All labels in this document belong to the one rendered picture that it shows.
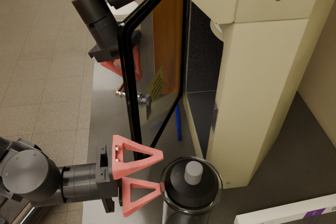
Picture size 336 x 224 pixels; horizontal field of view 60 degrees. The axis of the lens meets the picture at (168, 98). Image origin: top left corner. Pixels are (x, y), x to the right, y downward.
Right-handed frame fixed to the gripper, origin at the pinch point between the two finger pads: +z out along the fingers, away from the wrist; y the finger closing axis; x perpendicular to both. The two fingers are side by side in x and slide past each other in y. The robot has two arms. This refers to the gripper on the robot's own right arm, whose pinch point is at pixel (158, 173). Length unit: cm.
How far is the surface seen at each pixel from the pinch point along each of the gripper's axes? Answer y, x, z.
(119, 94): 0.8, 19.2, -6.1
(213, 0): 24.7, 8.8, 8.8
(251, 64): 13.7, 9.0, 16.2
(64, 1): -114, 327, -84
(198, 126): -18.1, 24.4, 12.8
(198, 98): -17.9, 35.0, 15.0
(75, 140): -118, 108, -50
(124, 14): -10, 76, -5
